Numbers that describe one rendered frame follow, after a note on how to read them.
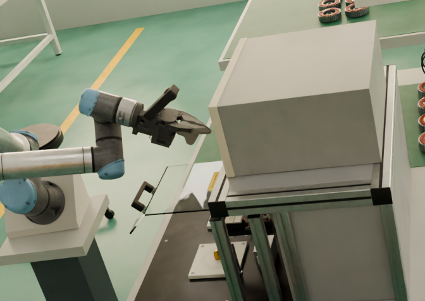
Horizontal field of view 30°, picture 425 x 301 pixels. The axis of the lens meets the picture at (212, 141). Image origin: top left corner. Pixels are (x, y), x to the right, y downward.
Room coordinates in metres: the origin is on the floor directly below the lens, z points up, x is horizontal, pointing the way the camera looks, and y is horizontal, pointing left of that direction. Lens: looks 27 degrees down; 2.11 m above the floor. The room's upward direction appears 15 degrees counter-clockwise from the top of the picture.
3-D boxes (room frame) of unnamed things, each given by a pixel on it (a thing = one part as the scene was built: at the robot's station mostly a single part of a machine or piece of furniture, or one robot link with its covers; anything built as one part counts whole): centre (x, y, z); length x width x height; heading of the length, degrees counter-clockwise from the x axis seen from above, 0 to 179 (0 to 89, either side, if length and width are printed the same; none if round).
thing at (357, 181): (1.92, -0.27, 1.09); 0.68 x 0.44 x 0.05; 160
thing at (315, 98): (1.90, -0.27, 1.22); 0.44 x 0.39 x 0.20; 160
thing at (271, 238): (1.86, -0.06, 0.80); 0.07 x 0.05 x 0.06; 160
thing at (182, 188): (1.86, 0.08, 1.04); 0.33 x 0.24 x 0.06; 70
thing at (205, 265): (1.91, 0.07, 0.78); 0.15 x 0.15 x 0.01; 70
